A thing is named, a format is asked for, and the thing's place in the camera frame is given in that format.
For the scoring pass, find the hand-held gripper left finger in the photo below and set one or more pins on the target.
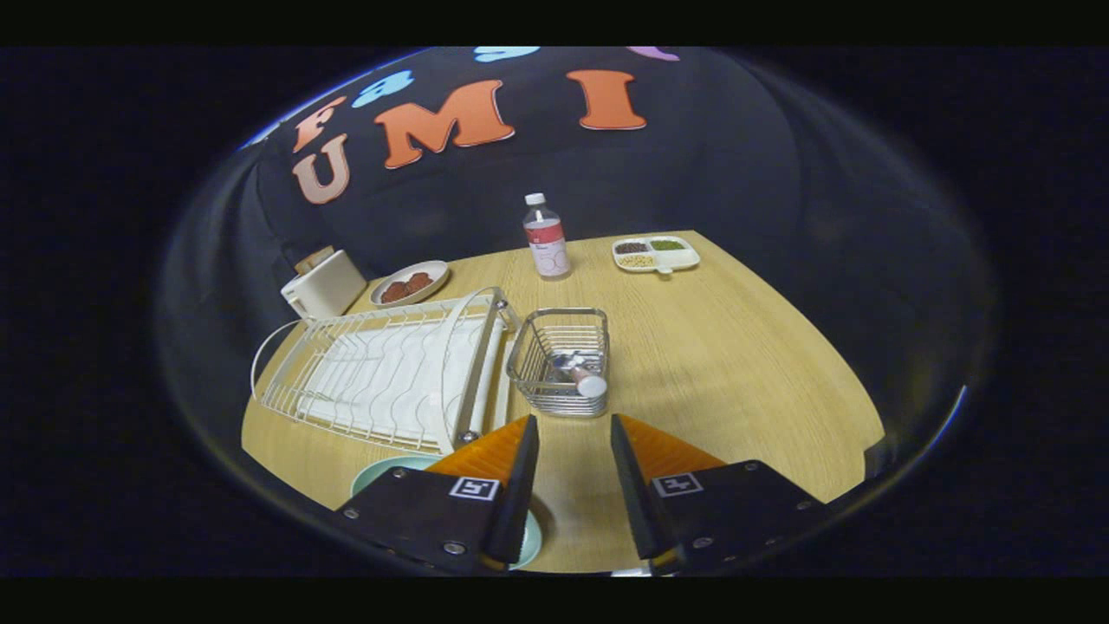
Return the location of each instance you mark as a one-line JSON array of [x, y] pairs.
[[511, 503]]

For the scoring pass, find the cream toaster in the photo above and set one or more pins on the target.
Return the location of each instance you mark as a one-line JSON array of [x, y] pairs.
[[333, 282]]

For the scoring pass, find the white divided tray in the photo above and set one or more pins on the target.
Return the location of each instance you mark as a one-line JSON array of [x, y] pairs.
[[680, 257]]

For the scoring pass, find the red-brown meat piece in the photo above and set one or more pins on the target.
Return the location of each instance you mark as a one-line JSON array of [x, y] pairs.
[[397, 292], [419, 282]]

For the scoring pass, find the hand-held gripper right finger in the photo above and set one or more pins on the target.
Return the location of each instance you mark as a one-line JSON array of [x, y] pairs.
[[637, 494]]

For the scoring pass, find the green beans heap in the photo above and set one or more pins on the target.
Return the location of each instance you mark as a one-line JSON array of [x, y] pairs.
[[667, 245]]

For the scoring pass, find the clear bottle with red label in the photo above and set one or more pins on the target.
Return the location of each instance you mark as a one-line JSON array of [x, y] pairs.
[[548, 251]]

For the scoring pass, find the pale green plate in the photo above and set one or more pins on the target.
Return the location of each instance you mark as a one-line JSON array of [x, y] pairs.
[[390, 468]]

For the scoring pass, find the brown toast slice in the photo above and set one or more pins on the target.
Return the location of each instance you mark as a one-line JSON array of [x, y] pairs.
[[314, 258]]

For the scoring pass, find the yellow beans heap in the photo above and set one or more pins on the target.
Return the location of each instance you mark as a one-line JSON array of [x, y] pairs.
[[637, 261]]

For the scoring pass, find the white drip tray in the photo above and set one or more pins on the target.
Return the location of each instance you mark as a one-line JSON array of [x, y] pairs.
[[381, 381]]

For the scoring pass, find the black backdrop cloth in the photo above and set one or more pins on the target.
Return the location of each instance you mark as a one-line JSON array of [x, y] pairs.
[[736, 173]]

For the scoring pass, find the beige round plate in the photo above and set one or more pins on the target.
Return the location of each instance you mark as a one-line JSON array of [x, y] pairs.
[[436, 269]]

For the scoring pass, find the dark brown beans heap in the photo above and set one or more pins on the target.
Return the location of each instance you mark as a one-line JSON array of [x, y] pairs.
[[632, 248]]

